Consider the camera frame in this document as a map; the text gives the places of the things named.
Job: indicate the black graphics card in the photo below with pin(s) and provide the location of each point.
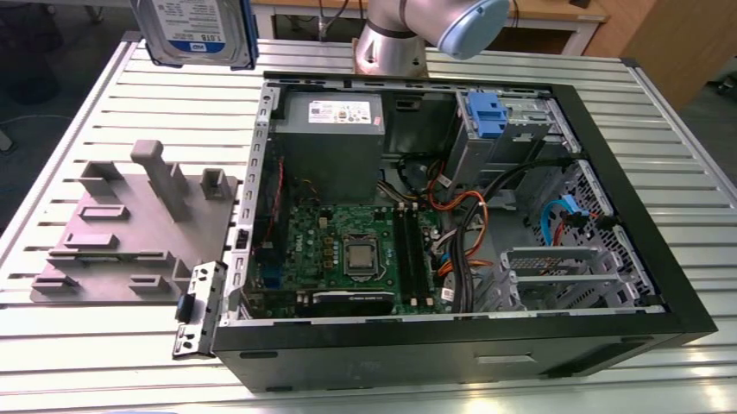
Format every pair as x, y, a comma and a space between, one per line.
346, 302

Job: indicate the silver CPU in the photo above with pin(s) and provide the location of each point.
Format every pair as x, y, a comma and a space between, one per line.
360, 258

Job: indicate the CPU socket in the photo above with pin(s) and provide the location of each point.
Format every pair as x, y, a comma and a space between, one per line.
362, 277

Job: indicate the metal disk bay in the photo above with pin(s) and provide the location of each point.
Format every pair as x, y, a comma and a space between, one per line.
563, 279

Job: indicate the hard disk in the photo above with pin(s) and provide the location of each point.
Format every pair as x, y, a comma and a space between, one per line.
190, 39

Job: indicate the wooden cabinet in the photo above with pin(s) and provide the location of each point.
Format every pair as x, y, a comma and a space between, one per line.
662, 43

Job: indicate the wooden desk white frame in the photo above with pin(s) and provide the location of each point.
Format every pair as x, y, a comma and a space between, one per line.
558, 17

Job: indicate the hinged metal rear bracket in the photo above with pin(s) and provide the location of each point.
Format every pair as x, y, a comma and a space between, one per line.
204, 302

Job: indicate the grey parts rack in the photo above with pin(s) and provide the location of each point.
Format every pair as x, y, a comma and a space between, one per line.
144, 241

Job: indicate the green motherboard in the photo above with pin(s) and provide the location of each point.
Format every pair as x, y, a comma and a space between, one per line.
311, 233

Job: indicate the blue plastic cage latch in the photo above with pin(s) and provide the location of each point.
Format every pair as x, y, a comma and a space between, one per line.
486, 114

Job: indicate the metal drive cage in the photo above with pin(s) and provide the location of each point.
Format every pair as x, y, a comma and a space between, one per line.
489, 159

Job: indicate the black open PC case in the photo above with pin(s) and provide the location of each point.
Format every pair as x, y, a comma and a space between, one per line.
403, 353

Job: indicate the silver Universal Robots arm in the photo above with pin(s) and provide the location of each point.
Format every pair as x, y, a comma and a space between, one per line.
391, 47

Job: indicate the grey power supply unit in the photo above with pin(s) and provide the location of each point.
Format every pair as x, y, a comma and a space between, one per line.
328, 159

